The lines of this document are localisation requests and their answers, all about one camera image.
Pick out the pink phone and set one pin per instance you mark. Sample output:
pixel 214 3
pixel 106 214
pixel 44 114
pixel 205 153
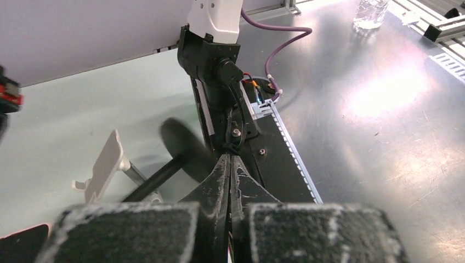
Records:
pixel 24 245

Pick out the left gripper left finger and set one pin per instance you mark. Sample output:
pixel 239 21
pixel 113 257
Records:
pixel 192 230

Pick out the right controller board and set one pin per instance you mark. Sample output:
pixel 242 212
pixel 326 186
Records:
pixel 259 89

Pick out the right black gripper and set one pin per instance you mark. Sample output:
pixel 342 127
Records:
pixel 11 99

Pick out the black gooseneck phone stand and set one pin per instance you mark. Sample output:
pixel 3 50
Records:
pixel 188 153

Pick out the clear plastic water bottle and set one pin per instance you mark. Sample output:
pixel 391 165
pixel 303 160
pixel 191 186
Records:
pixel 370 14

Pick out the white flat phone stand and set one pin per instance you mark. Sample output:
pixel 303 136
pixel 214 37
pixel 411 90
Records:
pixel 110 160

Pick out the grey slotted cable duct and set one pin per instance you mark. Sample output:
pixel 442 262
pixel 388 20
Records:
pixel 281 168

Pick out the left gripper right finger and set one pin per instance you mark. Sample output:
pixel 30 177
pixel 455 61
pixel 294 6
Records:
pixel 265 229

